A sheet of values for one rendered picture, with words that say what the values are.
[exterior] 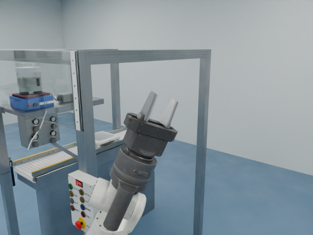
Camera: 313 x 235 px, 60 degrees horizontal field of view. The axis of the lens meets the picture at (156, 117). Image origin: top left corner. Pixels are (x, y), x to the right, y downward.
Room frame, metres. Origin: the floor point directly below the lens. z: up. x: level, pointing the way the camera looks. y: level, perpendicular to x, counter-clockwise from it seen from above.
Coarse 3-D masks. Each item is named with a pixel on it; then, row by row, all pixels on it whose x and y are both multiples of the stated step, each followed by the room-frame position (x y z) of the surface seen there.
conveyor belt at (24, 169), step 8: (120, 136) 2.47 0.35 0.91; (64, 152) 2.05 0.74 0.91; (40, 160) 1.89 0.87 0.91; (48, 160) 1.89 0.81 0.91; (56, 160) 1.89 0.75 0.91; (16, 168) 1.77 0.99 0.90; (24, 168) 1.75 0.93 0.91; (32, 168) 1.75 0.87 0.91; (40, 168) 1.75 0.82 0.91; (56, 168) 1.77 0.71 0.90; (24, 176) 1.68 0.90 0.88
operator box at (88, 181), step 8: (72, 176) 1.10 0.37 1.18; (80, 176) 1.10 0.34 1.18; (88, 176) 1.10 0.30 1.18; (72, 184) 1.10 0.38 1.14; (88, 184) 1.03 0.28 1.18; (88, 192) 1.03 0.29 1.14; (80, 208) 1.07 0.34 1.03; (88, 208) 1.03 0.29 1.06; (72, 216) 1.11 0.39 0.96; (80, 216) 1.08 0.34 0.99; (88, 224) 1.04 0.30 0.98
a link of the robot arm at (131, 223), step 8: (144, 200) 0.54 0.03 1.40; (136, 208) 0.52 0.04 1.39; (96, 216) 0.57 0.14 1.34; (104, 216) 0.58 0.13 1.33; (136, 216) 0.52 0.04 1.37; (96, 224) 0.56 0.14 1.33; (120, 224) 0.56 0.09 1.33; (128, 224) 0.53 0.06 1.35; (96, 232) 0.56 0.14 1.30; (104, 232) 0.55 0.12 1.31; (112, 232) 0.55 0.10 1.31; (120, 232) 0.54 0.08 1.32; (128, 232) 0.54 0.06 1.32
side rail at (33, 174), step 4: (120, 140) 2.24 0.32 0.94; (112, 144) 2.16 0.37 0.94; (116, 144) 2.20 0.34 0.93; (120, 144) 2.24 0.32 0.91; (100, 148) 2.06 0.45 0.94; (104, 148) 2.09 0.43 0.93; (108, 148) 2.13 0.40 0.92; (96, 152) 2.03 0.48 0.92; (68, 160) 1.83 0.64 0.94; (72, 160) 1.85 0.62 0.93; (76, 160) 1.88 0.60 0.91; (56, 164) 1.75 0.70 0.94; (60, 164) 1.77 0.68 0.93; (64, 164) 1.80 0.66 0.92; (44, 168) 1.68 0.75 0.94; (48, 168) 1.70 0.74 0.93; (52, 168) 1.72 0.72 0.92; (36, 172) 1.64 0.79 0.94; (40, 172) 1.66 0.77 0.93; (44, 172) 1.68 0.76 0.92; (32, 176) 1.62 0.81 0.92
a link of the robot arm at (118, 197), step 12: (120, 180) 0.52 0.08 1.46; (132, 180) 0.51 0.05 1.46; (96, 192) 0.52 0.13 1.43; (108, 192) 0.52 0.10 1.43; (120, 192) 0.49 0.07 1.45; (132, 192) 0.49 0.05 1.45; (96, 204) 0.52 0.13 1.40; (108, 204) 0.52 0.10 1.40; (120, 204) 0.49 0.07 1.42; (132, 204) 0.52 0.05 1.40; (108, 216) 0.49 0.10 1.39; (120, 216) 0.49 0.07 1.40; (108, 228) 0.48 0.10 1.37
